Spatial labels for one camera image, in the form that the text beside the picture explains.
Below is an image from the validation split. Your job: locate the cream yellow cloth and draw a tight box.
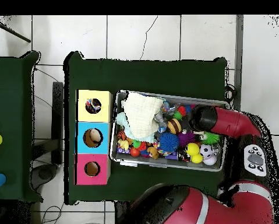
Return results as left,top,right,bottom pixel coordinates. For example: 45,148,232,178
121,92,164,139

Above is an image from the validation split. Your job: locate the light blue cloth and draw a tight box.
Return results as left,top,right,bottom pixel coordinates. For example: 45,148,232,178
115,111,156,144

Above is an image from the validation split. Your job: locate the colourful knotted cloth toy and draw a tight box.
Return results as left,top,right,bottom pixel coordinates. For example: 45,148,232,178
86,98,102,114

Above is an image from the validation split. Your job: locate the shallow silver mesh bin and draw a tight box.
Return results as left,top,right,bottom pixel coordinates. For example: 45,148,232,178
110,89,229,173

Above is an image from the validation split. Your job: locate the wooden box with three holes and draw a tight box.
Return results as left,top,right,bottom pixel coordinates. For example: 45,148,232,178
75,89,113,186

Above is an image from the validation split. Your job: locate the yellow duck plush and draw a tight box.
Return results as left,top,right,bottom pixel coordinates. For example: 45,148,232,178
117,138,132,152

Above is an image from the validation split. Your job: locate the brown teddy plush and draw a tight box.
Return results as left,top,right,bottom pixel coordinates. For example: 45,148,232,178
147,146,160,160

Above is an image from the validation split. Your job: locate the large blue spiky ball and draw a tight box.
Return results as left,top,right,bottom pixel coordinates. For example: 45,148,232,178
158,132,180,153

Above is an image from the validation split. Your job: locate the purple spiky monster toy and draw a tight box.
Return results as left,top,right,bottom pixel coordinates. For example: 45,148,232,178
177,131,196,148

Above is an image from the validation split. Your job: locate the yellow smiley ball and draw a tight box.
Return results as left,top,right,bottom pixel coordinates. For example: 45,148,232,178
185,142,200,156

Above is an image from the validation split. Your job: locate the black and white soccer ball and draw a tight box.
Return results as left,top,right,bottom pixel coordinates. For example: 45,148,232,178
199,144,213,158

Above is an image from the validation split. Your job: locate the green spiky ball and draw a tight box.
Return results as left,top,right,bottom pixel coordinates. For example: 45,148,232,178
200,131,221,145

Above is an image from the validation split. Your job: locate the grey round floor base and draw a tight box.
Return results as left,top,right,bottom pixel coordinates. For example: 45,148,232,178
31,163,59,190

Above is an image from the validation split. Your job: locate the dark green side table cloth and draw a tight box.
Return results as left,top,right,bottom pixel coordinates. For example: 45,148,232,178
0,51,43,202

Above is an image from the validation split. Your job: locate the black tripod leg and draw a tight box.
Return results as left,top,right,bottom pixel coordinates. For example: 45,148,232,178
0,19,31,43

